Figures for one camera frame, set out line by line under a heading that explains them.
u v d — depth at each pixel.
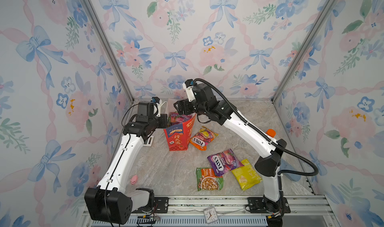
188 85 0.62
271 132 0.90
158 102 0.69
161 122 0.68
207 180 0.81
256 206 0.73
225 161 0.86
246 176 0.81
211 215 0.70
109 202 0.37
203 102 0.53
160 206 0.74
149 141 0.95
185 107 0.62
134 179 0.81
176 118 0.88
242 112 1.13
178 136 0.83
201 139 0.93
